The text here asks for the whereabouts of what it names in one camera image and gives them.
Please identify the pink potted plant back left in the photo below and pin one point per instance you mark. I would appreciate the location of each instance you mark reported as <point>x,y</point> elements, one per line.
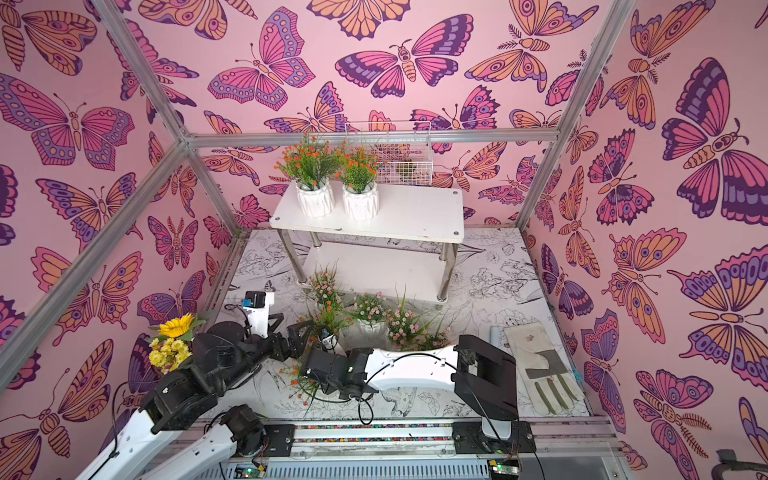
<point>325,292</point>

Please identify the white two-tier rack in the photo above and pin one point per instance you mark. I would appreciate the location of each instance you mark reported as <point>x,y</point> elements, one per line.
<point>407,213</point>

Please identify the pink potted plant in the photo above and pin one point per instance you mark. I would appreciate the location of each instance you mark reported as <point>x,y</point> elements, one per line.
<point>325,292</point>
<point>406,327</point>
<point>435,340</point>
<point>368,313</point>

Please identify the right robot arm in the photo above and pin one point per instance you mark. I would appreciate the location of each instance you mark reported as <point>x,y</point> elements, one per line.
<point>482,375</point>

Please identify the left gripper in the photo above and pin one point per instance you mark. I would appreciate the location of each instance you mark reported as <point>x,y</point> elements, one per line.
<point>295,347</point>

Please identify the light blue garden trowel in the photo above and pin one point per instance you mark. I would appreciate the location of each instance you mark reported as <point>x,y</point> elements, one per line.
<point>496,337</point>

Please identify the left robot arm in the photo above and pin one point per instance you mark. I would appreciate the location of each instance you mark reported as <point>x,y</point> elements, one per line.
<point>225,359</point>

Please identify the pink potted plant far right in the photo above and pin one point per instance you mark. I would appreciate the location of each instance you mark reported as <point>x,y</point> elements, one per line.
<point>435,340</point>

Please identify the pink potted plant centre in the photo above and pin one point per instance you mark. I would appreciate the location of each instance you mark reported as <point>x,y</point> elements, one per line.
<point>368,313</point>

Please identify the orange potted plant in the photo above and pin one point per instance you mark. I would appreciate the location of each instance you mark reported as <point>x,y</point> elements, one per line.
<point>300,388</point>
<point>331,319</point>
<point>358,176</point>
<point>311,164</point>

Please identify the white wire basket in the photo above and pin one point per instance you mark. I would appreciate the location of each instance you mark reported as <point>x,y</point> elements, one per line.
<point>393,141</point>

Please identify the sunflower bouquet in vase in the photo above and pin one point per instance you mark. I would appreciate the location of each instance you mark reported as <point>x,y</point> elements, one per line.
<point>171,344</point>

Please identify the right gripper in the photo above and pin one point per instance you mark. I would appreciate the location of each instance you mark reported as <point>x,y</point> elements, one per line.
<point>309,367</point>

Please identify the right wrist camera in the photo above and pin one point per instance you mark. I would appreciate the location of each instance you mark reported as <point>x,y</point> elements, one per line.
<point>328,341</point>

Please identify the green object in basket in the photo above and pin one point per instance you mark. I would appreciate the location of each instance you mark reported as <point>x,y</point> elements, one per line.
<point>406,170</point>

